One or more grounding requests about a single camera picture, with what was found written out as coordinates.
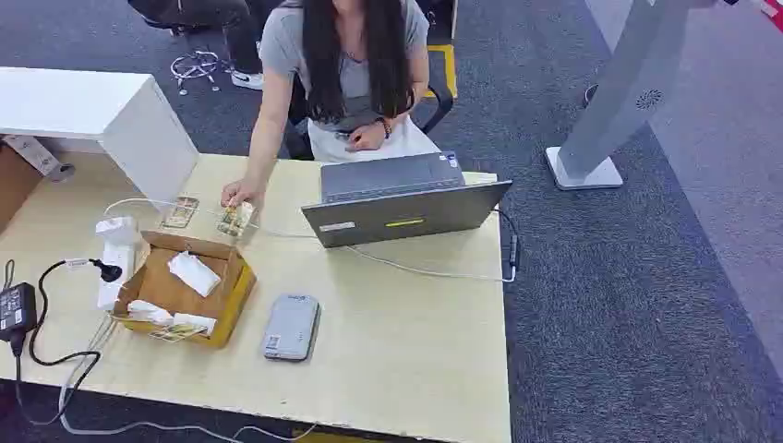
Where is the person seated at desk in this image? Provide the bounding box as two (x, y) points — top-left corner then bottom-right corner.
(220, 0), (443, 213)

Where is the chrome chair base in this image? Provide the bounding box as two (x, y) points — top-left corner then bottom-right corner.
(169, 50), (223, 97)

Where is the person in dark trousers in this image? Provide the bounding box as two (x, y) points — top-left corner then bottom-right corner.
(126, 0), (283, 91)

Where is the white cabinet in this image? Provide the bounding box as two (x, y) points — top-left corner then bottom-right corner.
(0, 66), (200, 213)

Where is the clear sleeved card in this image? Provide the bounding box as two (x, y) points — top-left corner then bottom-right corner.
(215, 201), (257, 239)
(160, 195), (201, 231)

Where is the grey floor stand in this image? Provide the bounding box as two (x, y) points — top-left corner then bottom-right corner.
(545, 0), (718, 193)

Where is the red object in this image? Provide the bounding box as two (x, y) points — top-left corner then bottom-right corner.
(760, 0), (783, 33)

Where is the yellow and black frame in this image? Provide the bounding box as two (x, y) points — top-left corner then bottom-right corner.
(423, 0), (460, 101)

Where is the printed card in sleeve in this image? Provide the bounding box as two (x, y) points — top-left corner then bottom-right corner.
(146, 324), (211, 344)

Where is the cardboard tube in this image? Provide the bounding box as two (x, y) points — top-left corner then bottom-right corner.
(2, 135), (77, 184)

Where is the white plug adapter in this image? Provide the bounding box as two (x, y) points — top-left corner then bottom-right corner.
(95, 216), (138, 247)

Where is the thin white cable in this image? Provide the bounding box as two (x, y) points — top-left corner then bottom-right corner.
(102, 197), (519, 285)

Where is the white power strip cable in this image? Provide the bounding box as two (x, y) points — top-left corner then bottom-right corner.
(14, 315), (319, 443)

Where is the black power brick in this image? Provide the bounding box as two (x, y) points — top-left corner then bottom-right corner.
(0, 281), (39, 358)

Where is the brown cardboard box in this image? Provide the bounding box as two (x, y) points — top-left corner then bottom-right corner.
(0, 145), (44, 237)

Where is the grey flat power bank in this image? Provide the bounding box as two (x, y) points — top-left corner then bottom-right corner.
(262, 293), (321, 363)

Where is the black laptop charger cable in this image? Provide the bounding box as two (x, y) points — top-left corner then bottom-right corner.
(492, 208), (522, 271)

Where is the grey laptop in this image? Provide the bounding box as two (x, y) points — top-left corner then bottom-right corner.
(300, 151), (513, 250)

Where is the person's left hand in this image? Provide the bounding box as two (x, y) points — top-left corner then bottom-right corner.
(345, 120), (391, 153)

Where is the white power strip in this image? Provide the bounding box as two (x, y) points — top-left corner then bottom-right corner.
(95, 239), (139, 312)

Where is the white shoe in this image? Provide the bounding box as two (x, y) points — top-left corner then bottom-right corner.
(230, 68), (265, 92)

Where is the person's right hand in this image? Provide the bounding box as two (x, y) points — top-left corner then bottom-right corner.
(220, 178), (266, 212)

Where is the wooden card box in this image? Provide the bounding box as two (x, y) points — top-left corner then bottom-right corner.
(112, 229), (259, 351)

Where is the black plug with cable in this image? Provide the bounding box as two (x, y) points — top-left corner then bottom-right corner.
(28, 257), (124, 368)

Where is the large white paper wad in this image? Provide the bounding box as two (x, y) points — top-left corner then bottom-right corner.
(166, 250), (223, 300)

